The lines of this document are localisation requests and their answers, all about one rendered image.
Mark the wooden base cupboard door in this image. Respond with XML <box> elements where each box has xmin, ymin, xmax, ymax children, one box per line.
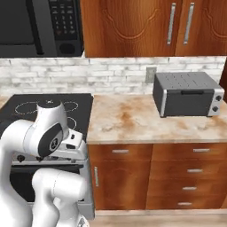
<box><xmin>88</xmin><ymin>160</ymin><xmax>153</xmax><ymax>211</ymax></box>

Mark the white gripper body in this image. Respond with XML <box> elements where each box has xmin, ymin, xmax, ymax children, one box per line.
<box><xmin>51</xmin><ymin>140</ymin><xmax>89</xmax><ymax>163</ymax></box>

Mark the silver base cupboard handle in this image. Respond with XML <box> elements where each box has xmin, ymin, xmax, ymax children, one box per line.
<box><xmin>93</xmin><ymin>166</ymin><xmax>99</xmax><ymax>188</ymax></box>

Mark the grey wall socket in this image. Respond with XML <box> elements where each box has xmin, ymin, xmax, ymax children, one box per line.
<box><xmin>145</xmin><ymin>66</ymin><xmax>158</xmax><ymax>84</ymax></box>

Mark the silver cupboard door handle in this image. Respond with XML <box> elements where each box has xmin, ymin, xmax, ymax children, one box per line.
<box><xmin>167</xmin><ymin>2</ymin><xmax>177</xmax><ymax>46</ymax></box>
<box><xmin>183</xmin><ymin>2</ymin><xmax>196</xmax><ymax>45</ymax></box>

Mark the wooden drawer front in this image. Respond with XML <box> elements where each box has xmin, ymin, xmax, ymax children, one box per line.
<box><xmin>145</xmin><ymin>194</ymin><xmax>227</xmax><ymax>211</ymax></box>
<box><xmin>152</xmin><ymin>143</ymin><xmax>227</xmax><ymax>162</ymax></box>
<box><xmin>150</xmin><ymin>160</ymin><xmax>227</xmax><ymax>180</ymax></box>
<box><xmin>147</xmin><ymin>178</ymin><xmax>227</xmax><ymax>197</ymax></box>
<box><xmin>87</xmin><ymin>143</ymin><xmax>153</xmax><ymax>162</ymax></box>

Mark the stainless steel oven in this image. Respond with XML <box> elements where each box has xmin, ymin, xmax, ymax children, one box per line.
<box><xmin>0</xmin><ymin>141</ymin><xmax>97</xmax><ymax>222</ymax></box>

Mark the wooden wall cupboard door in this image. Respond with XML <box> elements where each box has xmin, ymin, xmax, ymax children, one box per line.
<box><xmin>175</xmin><ymin>0</ymin><xmax>227</xmax><ymax>58</ymax></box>
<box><xmin>80</xmin><ymin>0</ymin><xmax>184</xmax><ymax>59</ymax></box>

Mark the black microwave oven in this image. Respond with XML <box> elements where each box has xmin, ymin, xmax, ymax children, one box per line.
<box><xmin>0</xmin><ymin>0</ymin><xmax>85</xmax><ymax>59</ymax></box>

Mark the grey toaster oven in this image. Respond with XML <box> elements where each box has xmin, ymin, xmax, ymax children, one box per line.
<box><xmin>152</xmin><ymin>71</ymin><xmax>226</xmax><ymax>119</ymax></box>

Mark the black hob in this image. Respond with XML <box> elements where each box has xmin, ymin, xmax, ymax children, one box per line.
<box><xmin>0</xmin><ymin>93</ymin><xmax>95</xmax><ymax>143</ymax></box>

